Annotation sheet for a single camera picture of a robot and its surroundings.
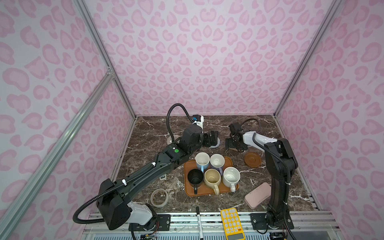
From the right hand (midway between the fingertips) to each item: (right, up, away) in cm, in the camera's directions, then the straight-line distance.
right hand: (234, 145), depth 101 cm
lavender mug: (-13, -8, -11) cm, 19 cm away
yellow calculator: (-8, -34, -29) cm, 46 cm away
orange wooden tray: (-5, -10, -8) cm, 14 cm away
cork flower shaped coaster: (+6, -4, -3) cm, 8 cm away
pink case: (+9, -24, -20) cm, 33 cm away
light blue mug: (-22, -9, -9) cm, 25 cm away
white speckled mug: (-5, -16, -15) cm, 23 cm away
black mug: (-26, -17, -16) cm, 35 cm away
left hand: (-17, +10, -29) cm, 36 cm away
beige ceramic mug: (-16, -17, -15) cm, 28 cm away
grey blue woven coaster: (-12, 0, 0) cm, 12 cm away
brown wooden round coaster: (+10, -8, -8) cm, 15 cm away
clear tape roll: (-46, -27, -20) cm, 57 cm away
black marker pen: (-24, -34, -29) cm, 51 cm away
